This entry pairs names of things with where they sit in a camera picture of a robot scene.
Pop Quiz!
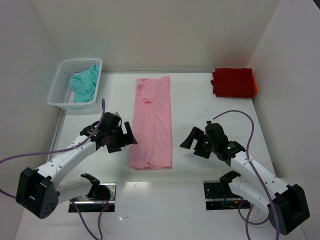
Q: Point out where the pink polo shirt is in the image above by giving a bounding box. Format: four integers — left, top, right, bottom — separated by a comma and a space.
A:
128, 76, 173, 170

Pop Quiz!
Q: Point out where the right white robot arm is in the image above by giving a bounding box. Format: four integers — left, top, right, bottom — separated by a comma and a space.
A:
180, 121, 310, 236

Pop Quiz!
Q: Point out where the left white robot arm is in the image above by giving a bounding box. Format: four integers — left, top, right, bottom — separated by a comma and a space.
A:
15, 112, 137, 219

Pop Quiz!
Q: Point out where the teal t shirt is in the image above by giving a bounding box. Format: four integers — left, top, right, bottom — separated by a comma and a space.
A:
68, 65, 100, 103

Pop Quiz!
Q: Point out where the red folded t shirt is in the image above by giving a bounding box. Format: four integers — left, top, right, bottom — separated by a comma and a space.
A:
210, 68, 258, 99

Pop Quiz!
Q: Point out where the white plastic basket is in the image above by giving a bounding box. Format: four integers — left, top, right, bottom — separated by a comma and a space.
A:
47, 57, 103, 110

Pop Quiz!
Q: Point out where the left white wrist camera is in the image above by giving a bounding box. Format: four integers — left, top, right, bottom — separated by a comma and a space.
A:
113, 112, 120, 118

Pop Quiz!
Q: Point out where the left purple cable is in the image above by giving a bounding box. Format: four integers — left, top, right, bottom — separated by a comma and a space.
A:
0, 98, 112, 240

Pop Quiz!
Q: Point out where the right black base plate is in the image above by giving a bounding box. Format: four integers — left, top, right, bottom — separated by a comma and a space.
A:
203, 180, 250, 211

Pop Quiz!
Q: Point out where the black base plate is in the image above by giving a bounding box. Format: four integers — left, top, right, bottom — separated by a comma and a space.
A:
72, 182, 117, 213
203, 180, 250, 211

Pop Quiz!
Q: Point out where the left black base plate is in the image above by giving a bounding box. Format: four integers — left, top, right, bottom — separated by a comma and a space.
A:
72, 182, 117, 213

